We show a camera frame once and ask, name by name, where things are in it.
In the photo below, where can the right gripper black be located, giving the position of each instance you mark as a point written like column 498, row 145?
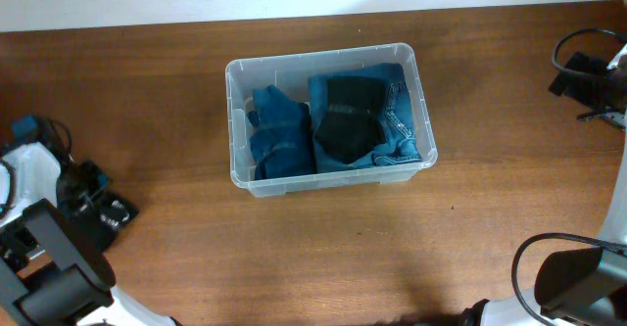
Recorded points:
column 579, row 89

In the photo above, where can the large black garment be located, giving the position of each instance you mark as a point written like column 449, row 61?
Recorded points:
column 103, row 217

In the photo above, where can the medium blue jeans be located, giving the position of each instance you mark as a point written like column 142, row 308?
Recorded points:
column 396, row 119

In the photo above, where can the small black garment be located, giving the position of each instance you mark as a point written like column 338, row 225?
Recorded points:
column 350, row 128

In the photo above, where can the dark blue taped knit garment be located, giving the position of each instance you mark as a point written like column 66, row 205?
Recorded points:
column 282, row 143

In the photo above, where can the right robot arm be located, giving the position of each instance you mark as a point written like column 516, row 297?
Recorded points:
column 587, row 285

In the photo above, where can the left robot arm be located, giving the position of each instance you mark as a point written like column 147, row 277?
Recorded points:
column 58, row 217

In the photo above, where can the clear plastic storage bin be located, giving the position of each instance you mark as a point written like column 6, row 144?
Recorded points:
column 290, row 73

